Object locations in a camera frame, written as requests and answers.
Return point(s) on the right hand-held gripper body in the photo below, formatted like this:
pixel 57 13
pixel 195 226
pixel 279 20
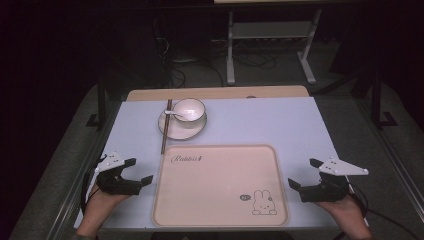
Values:
pixel 328 186

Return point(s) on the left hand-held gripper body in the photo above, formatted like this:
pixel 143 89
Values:
pixel 115 181

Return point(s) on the person's left hand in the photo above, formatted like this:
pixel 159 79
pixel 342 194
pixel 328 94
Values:
pixel 105 203

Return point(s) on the person's right hand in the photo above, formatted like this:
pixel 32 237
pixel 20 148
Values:
pixel 343 210

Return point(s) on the brown wooden chopstick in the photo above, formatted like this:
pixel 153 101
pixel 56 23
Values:
pixel 166 130
pixel 164 133

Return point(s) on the white plate with dark rim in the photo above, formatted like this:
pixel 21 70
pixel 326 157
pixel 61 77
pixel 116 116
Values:
pixel 180 132

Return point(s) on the black metal stand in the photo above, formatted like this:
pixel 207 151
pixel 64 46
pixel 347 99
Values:
pixel 101 106
pixel 377 106

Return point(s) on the white ceramic spoon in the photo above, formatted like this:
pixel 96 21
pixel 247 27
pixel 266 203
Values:
pixel 173 113

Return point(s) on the pale blue table mat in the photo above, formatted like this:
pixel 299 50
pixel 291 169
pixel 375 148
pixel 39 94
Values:
pixel 260 123

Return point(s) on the pink tray with rabbit print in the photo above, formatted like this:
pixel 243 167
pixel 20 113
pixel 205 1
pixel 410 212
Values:
pixel 216 186

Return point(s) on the white bowl with dark rim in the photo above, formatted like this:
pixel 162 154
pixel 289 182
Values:
pixel 191 110

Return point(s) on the wooden table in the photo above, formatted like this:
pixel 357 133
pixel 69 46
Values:
pixel 216 92

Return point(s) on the white metal stand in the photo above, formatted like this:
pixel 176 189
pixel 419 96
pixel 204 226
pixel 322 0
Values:
pixel 230 63

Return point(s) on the metal floor rail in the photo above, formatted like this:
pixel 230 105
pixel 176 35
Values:
pixel 396 163
pixel 80 186

